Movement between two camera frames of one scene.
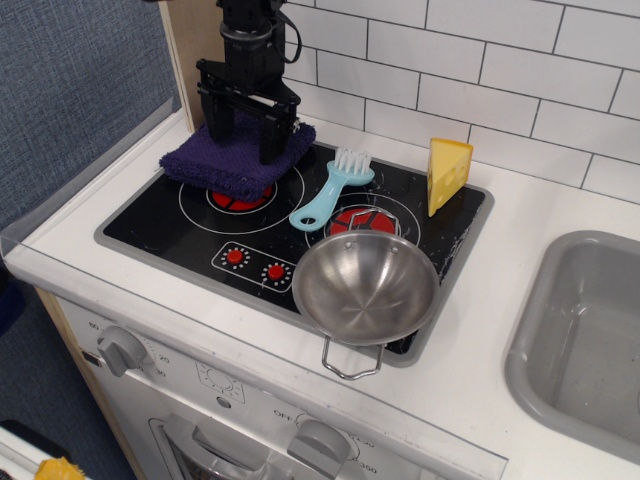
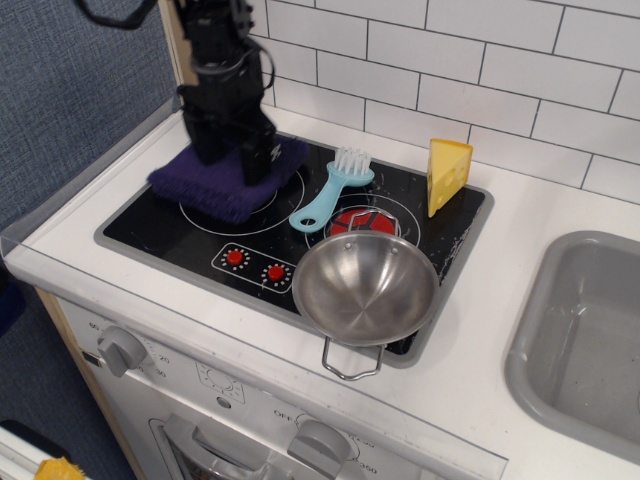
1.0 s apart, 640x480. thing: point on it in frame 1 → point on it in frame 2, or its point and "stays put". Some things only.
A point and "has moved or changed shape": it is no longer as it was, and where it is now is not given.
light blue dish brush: x=349 y=167 stays put
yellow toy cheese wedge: x=448 y=171 stays put
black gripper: x=252 y=74 → x=227 y=100
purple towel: x=234 y=168 has moved or changed shape
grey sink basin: x=575 y=356 stays put
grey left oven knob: x=120 y=350 stays put
